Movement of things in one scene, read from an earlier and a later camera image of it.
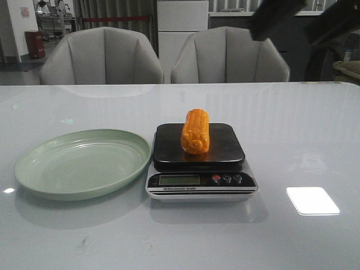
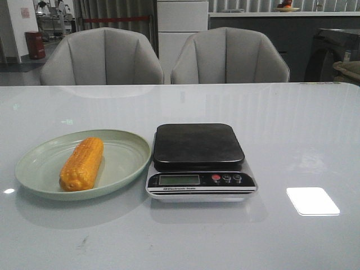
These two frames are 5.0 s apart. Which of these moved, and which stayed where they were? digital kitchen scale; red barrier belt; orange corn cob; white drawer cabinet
Moved: orange corn cob
Stayed: digital kitchen scale; white drawer cabinet; red barrier belt
